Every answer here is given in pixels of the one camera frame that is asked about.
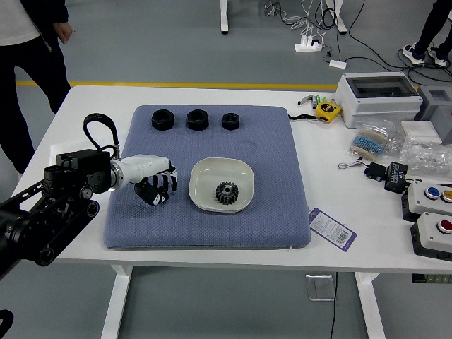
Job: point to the person's left hand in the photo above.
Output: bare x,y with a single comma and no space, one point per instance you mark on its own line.
64,31

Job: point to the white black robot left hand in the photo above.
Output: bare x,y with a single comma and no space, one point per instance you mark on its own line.
148,166

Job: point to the big black gear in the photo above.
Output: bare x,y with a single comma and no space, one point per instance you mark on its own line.
227,196

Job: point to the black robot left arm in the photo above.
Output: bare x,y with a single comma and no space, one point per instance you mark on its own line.
31,215

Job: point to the large black hex nut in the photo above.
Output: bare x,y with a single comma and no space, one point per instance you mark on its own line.
162,126
197,126

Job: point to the small black hex nut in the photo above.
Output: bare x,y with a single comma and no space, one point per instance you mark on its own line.
231,126

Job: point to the flat white box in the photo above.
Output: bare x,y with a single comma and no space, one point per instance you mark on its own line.
420,132

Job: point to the blue yellow push-button box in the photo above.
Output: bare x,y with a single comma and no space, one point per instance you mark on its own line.
420,203

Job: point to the red push-button box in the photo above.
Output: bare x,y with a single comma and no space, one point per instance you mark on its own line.
427,233

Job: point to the small grey plastic box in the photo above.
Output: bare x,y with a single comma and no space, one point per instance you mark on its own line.
443,120

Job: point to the white square dish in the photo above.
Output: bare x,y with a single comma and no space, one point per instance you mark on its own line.
229,167

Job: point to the white table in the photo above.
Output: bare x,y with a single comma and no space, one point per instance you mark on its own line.
219,95

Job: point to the blue-grey cushion mat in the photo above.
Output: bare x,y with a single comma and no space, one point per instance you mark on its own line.
247,219

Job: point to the white table leg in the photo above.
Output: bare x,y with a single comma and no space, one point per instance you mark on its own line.
225,17
340,21

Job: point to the green batteries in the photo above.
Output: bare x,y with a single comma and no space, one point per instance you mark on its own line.
319,99

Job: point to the yellow tape measure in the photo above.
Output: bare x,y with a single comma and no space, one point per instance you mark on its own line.
326,109

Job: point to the purple barcode tag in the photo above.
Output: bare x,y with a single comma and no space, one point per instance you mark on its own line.
332,229

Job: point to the white power strip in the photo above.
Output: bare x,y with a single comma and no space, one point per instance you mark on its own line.
303,47

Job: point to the grey plug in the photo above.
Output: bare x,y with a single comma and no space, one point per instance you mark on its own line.
271,10

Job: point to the clear plastic holder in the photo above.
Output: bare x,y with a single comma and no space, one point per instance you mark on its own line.
319,287

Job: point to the black rounded robot part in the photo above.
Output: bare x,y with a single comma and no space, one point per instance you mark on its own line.
5,321

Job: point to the small white adapter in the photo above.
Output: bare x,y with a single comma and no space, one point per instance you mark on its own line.
337,63

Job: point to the clear bag of resistors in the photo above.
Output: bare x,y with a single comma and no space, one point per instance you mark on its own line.
367,143

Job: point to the black module with green print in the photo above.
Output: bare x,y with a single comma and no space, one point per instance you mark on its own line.
395,178

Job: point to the crumpled clear plastic bag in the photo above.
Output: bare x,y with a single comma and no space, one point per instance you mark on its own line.
427,157

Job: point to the black table control panel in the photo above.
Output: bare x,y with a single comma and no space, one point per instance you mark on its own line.
431,279

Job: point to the grey electrical enclosure box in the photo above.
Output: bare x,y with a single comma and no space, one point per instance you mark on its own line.
381,106

